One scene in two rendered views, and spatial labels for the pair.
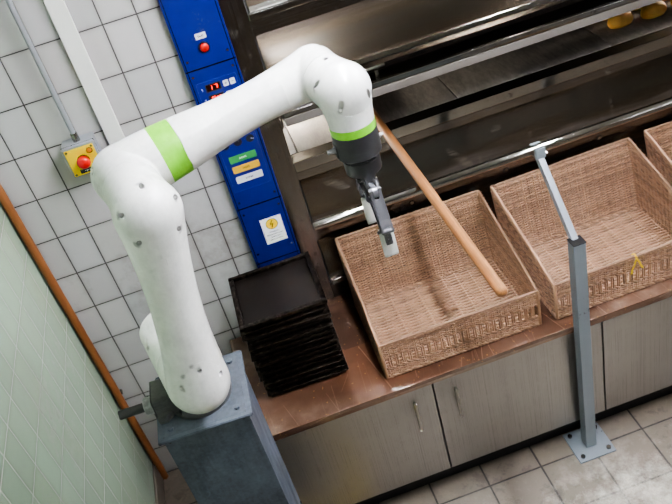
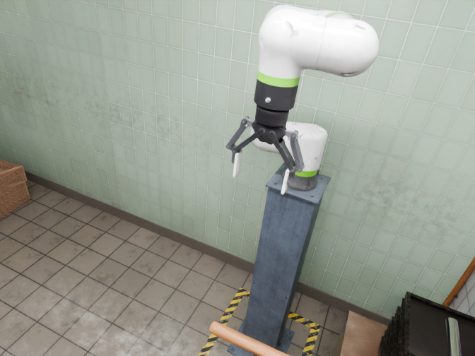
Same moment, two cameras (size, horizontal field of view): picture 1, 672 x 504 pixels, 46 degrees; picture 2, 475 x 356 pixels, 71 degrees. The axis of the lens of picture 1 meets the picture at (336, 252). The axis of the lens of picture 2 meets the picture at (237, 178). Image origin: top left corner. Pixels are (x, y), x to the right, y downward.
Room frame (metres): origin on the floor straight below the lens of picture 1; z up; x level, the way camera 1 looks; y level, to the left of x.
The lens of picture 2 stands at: (1.66, -0.79, 1.96)
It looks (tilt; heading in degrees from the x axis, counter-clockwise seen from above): 33 degrees down; 116
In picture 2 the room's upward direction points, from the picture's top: 6 degrees clockwise
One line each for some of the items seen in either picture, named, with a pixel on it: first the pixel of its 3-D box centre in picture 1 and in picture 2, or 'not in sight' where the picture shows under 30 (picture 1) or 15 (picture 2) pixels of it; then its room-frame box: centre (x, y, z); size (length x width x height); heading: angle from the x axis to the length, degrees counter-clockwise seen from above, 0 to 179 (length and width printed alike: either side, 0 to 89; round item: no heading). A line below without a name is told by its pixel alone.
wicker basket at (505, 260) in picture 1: (434, 279); not in sight; (2.10, -0.30, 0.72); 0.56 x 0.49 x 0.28; 94
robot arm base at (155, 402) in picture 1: (173, 393); (305, 169); (1.37, 0.45, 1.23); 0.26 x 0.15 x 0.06; 93
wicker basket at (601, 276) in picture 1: (594, 223); not in sight; (2.15, -0.89, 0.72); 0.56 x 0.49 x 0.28; 95
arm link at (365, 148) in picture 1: (355, 142); (276, 92); (1.39, -0.10, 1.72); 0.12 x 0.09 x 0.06; 94
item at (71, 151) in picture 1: (83, 155); not in sight; (2.24, 0.65, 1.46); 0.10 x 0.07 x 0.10; 95
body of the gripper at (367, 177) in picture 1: (365, 172); (270, 123); (1.39, -0.10, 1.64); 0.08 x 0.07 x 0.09; 4
